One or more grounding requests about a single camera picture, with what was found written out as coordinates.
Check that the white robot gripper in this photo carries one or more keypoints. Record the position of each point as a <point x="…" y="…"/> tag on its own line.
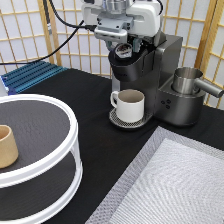
<point x="146" y="16"/>

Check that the white coffee pod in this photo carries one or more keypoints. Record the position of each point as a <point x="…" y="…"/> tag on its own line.
<point x="123" y="51"/>

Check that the grey pod coffee machine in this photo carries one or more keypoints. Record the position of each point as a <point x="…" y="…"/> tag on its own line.
<point x="151" y="71"/>

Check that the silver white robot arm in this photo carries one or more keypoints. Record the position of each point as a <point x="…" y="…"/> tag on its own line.
<point x="117" y="20"/>

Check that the white ceramic coffee mug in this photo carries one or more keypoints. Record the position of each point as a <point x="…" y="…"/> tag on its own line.
<point x="128" y="104"/>

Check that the wooden shoji folding screen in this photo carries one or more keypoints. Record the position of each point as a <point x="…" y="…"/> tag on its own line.
<point x="31" y="29"/>

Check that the stainless steel milk frother jug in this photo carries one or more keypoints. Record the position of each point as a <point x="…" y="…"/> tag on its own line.
<point x="189" y="81"/>

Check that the blue ribbed metal block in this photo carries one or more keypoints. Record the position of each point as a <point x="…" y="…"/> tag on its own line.
<point x="29" y="75"/>

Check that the grey woven placemat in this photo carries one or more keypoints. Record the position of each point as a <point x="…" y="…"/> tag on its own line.
<point x="172" y="180"/>

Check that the white two-tier round shelf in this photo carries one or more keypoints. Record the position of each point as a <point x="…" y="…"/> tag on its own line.
<point x="48" y="171"/>

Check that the tan beige cup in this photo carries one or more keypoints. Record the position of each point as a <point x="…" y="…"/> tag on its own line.
<point x="8" y="147"/>

